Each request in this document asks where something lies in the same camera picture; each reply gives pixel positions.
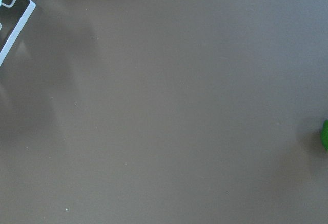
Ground green lime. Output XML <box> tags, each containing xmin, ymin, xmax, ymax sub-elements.
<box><xmin>320</xmin><ymin>120</ymin><xmax>328</xmax><ymax>151</ymax></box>

